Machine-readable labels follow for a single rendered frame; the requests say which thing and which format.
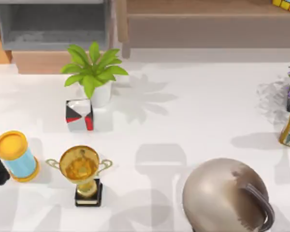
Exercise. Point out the wooden open shelf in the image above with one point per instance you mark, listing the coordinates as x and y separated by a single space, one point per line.
207 29

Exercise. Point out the metallic round kettle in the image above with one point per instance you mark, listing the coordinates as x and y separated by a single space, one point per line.
220 195

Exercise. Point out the red black white cube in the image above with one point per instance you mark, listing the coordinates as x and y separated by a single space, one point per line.
78 118

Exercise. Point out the wooden cupboard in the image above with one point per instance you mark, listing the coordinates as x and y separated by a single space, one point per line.
38 62

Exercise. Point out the yellow and blue can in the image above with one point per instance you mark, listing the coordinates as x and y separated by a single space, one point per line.
15 157

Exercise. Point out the green plant in white pot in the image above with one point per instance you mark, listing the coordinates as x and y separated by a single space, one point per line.
94 72

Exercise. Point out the grey cabinet with dark inside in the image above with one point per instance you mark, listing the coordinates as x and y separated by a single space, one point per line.
53 24

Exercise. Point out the gold trophy on black base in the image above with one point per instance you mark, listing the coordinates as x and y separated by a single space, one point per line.
83 169

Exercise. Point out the colourful puzzle cube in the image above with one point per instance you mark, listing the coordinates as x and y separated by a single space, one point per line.
287 4

